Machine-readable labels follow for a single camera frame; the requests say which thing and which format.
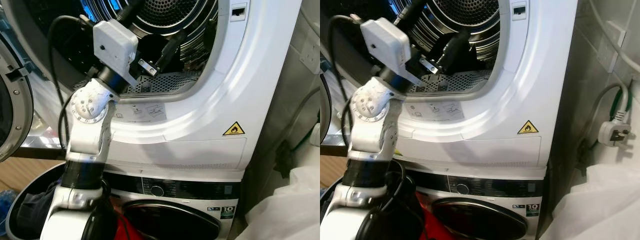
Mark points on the round silver washer knob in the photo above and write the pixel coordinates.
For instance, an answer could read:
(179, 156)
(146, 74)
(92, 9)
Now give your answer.
(157, 190)
(463, 189)

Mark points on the black laundry basket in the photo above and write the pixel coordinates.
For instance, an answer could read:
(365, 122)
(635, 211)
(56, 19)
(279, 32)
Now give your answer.
(15, 210)

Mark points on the green warranty sticker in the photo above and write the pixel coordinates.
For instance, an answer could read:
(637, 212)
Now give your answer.
(532, 210)
(227, 212)

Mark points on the round grey dryer door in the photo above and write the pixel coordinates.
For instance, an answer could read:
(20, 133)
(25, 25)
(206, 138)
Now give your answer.
(14, 105)
(326, 105)

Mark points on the white plastic bag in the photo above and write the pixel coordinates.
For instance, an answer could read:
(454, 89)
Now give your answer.
(595, 205)
(285, 205)

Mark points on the dark clothes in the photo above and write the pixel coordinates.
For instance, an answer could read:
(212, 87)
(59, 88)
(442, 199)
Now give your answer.
(32, 207)

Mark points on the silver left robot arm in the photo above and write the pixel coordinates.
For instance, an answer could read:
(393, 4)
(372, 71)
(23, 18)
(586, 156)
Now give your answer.
(369, 135)
(88, 135)

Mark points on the red cloth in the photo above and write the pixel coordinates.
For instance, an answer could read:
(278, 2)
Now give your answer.
(125, 230)
(430, 220)

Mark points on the white wall socket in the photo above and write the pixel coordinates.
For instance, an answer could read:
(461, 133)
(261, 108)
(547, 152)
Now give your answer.
(310, 57)

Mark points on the steel dryer drum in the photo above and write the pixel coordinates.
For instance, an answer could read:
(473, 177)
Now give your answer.
(475, 22)
(195, 25)

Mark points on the yellow triangle warning sticker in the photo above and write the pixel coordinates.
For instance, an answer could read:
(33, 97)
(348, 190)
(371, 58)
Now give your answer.
(528, 128)
(234, 130)

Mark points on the white instruction sticker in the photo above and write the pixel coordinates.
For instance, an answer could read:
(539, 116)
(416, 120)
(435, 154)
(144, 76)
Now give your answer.
(145, 112)
(440, 110)

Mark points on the dark glass washer door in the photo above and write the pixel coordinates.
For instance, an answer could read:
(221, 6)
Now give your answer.
(170, 222)
(480, 220)

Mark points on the white power plug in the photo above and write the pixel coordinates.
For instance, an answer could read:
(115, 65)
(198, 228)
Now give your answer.
(615, 132)

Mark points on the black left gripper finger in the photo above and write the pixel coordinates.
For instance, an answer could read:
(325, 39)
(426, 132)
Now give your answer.
(454, 49)
(131, 12)
(411, 11)
(172, 49)

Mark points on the black water valve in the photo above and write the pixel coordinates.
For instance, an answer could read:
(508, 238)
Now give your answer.
(583, 155)
(285, 157)

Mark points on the white washing machine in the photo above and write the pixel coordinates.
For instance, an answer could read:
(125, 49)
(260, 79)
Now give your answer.
(200, 185)
(500, 182)

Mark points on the white tumble dryer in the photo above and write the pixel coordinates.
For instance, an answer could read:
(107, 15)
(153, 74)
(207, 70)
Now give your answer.
(200, 115)
(500, 112)

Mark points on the blue cloth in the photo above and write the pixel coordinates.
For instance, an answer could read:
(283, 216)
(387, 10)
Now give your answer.
(6, 197)

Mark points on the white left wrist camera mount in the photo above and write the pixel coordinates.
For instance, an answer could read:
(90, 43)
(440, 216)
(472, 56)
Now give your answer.
(387, 42)
(115, 45)

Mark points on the dark door latch socket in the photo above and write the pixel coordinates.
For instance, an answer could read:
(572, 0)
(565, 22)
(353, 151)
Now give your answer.
(519, 10)
(238, 12)

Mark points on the perforated grey lint filter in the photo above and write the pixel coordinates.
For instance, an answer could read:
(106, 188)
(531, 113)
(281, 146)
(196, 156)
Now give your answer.
(170, 82)
(460, 81)

